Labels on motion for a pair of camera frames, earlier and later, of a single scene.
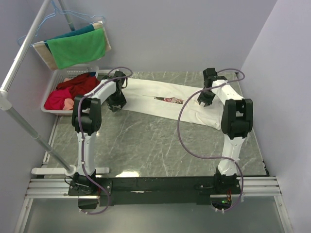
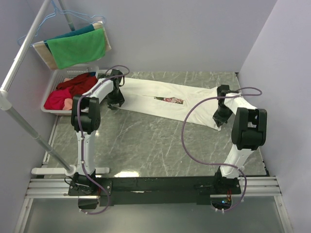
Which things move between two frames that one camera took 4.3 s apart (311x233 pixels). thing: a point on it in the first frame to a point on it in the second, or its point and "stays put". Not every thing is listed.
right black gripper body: x=206 y=97 to x=222 y=114
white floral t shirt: x=165 y=99 stays put
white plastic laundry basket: x=59 y=75 stays put
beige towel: x=40 y=47 stays put
